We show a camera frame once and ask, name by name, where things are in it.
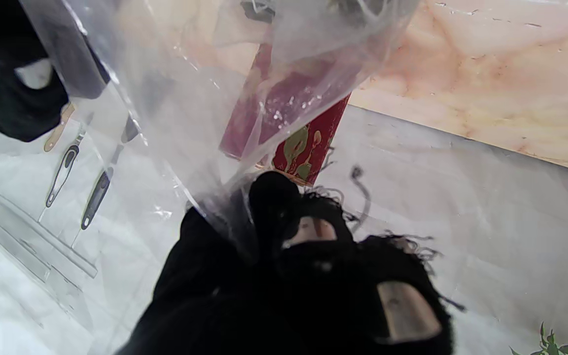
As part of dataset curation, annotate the clear plastic bag of tea bags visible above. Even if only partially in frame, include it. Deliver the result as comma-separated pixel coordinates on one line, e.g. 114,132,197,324
18,0,420,247

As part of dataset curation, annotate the white printed backdrop cloth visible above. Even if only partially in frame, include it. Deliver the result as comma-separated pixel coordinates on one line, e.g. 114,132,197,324
0,94,568,355

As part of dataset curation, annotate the red floral tea canister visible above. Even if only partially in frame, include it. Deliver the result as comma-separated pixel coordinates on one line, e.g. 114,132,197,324
219,25,353,187

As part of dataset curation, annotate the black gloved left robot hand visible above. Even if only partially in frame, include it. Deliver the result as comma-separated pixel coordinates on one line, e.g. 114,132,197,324
116,170,455,355

